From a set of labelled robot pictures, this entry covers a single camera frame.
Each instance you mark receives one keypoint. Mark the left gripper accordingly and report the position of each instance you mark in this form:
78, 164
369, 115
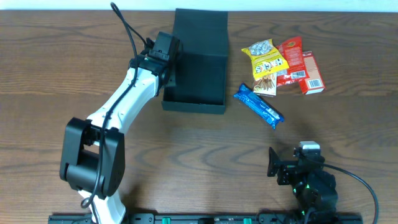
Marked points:
173, 62

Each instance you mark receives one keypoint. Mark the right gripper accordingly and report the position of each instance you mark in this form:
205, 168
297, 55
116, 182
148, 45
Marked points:
285, 171

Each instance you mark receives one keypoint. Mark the black gift box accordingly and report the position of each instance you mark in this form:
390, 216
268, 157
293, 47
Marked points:
200, 72

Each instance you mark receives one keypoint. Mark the blue Oreo cookie pack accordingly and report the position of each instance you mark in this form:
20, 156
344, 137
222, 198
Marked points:
259, 106

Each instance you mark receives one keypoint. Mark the brown Pocky box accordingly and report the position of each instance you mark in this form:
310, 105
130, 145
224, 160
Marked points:
265, 86

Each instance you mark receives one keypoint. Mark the red cardboard snack box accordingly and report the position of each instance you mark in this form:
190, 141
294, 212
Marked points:
314, 83

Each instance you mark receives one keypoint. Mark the yellow Hacks candy bag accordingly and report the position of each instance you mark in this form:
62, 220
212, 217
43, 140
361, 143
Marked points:
265, 58

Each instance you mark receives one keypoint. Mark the red snack bag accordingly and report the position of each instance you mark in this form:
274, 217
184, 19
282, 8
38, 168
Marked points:
291, 50

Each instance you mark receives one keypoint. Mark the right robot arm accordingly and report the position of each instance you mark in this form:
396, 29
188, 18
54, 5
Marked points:
314, 188

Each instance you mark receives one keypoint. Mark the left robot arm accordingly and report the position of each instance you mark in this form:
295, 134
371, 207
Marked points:
93, 152

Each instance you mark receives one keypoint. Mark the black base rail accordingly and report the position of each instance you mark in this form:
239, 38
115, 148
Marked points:
262, 218

